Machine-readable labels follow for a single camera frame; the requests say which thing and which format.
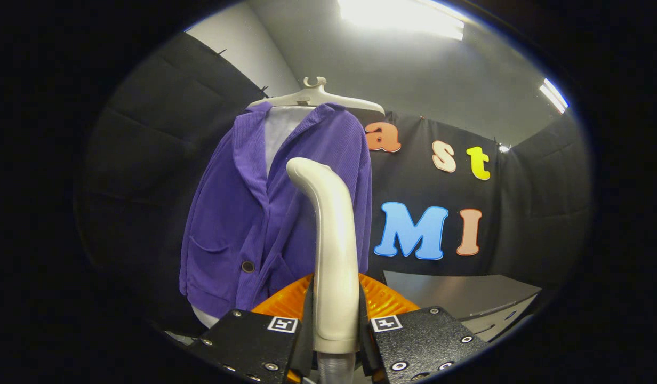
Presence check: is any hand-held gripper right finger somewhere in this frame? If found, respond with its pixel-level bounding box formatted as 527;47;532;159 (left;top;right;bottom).
358;273;489;384

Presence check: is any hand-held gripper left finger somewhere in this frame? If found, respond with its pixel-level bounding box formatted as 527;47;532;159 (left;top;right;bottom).
187;274;314;384

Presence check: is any white garment steamer head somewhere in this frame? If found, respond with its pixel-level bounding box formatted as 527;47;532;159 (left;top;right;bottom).
286;157;361;354

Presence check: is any purple corduroy jacket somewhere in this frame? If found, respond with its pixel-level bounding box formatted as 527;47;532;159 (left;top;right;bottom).
179;102;373;319

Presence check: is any white clothes hanger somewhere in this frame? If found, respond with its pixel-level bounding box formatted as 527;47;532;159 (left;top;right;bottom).
247;76;386;115

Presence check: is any grey cabinet with dark top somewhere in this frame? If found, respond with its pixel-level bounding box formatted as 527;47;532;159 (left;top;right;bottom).
383;270;542;342

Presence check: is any double ceiling light strip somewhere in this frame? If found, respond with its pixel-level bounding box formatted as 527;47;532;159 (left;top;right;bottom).
539;78;569;114

